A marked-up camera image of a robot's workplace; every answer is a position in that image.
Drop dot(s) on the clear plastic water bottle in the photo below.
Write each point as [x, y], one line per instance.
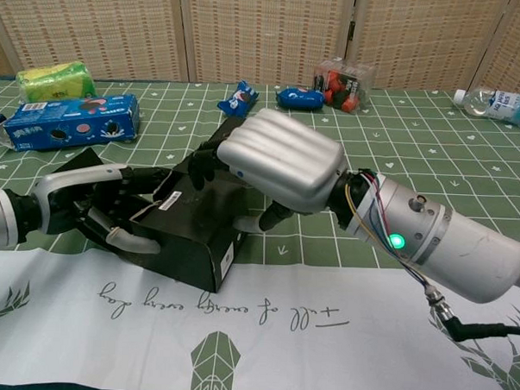
[492, 106]

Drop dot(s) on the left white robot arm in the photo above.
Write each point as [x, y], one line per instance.
[4, 220]

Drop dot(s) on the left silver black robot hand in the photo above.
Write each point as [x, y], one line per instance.
[70, 186]

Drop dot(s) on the long blue Oreo packet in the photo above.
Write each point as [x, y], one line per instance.
[238, 99]

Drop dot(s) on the green checked tablecloth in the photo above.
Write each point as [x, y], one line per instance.
[280, 334]

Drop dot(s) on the rounded blue Oreo packet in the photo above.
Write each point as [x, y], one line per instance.
[301, 99]

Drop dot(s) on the blue Oreo cookie box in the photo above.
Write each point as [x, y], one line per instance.
[73, 122]

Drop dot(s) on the clear box with red items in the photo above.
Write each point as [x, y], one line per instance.
[342, 86]

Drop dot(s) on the woven folding screen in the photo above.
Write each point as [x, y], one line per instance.
[267, 31]

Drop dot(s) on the black paper box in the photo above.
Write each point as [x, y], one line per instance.
[189, 226]

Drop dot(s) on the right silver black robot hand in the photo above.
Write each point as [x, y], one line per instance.
[287, 161]

